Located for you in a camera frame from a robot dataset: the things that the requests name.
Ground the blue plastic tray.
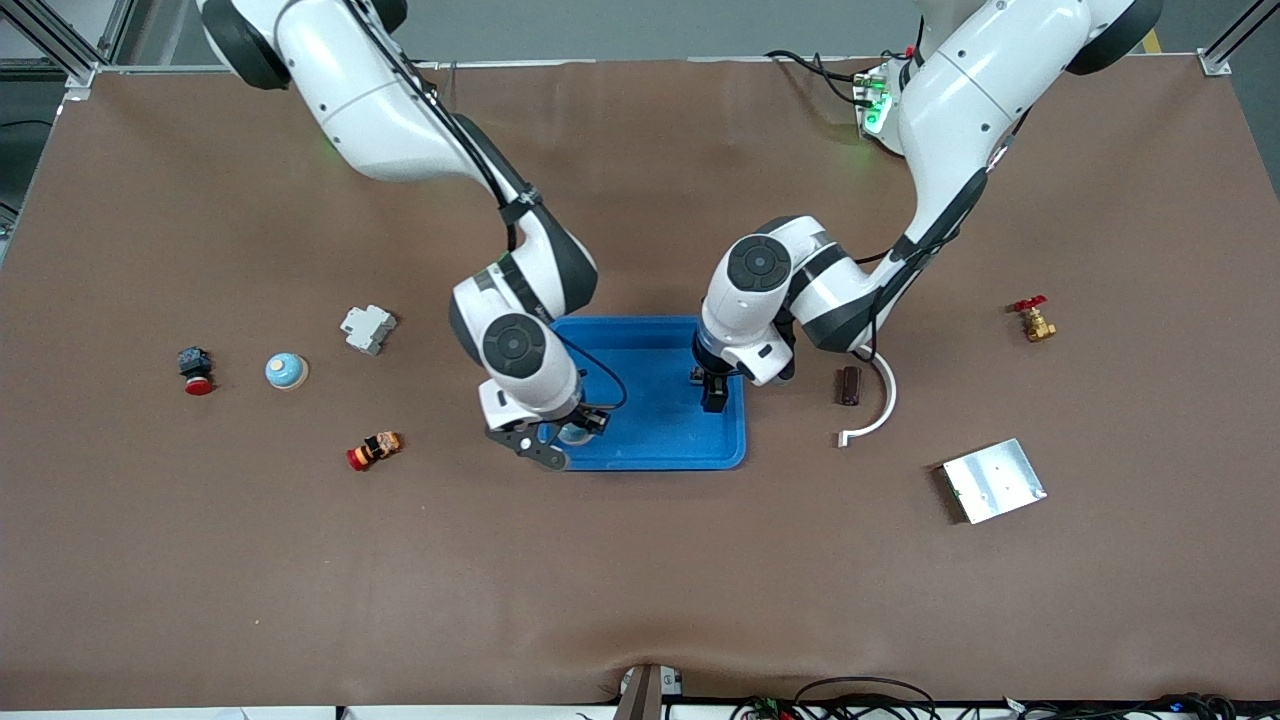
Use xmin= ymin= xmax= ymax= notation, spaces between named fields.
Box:
xmin=540 ymin=316 xmax=748 ymax=472

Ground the red button orange yellow body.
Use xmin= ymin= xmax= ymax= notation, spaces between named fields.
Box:
xmin=346 ymin=431 xmax=403 ymax=472

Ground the white circuit breaker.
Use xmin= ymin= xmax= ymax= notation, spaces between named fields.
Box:
xmin=340 ymin=305 xmax=398 ymax=357

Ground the silver metal plate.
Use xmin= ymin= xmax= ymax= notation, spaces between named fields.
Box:
xmin=940 ymin=438 xmax=1048 ymax=525

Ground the red push button black body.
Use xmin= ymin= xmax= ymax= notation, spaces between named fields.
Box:
xmin=177 ymin=346 xmax=215 ymax=397

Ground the white curved plastic bracket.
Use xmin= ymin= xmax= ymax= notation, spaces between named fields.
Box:
xmin=837 ymin=350 xmax=898 ymax=448

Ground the camera mount post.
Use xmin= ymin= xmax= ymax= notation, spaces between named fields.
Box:
xmin=613 ymin=663 xmax=686 ymax=720

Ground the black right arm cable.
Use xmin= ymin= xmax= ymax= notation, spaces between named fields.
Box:
xmin=345 ymin=0 xmax=629 ymax=411

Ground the black looped cable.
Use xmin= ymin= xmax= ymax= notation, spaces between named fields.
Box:
xmin=795 ymin=677 xmax=938 ymax=720

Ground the brass valve red handle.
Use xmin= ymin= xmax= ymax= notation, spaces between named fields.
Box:
xmin=1012 ymin=296 xmax=1058 ymax=343

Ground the black left arm base cable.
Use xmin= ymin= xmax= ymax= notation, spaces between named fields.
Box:
xmin=765 ymin=48 xmax=871 ymax=106

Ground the black cable bundle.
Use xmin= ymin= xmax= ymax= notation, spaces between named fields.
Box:
xmin=1000 ymin=692 xmax=1280 ymax=720

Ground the aluminium frame profile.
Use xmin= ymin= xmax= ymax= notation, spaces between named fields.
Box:
xmin=1200 ymin=0 xmax=1280 ymax=77
xmin=0 ymin=0 xmax=136 ymax=101

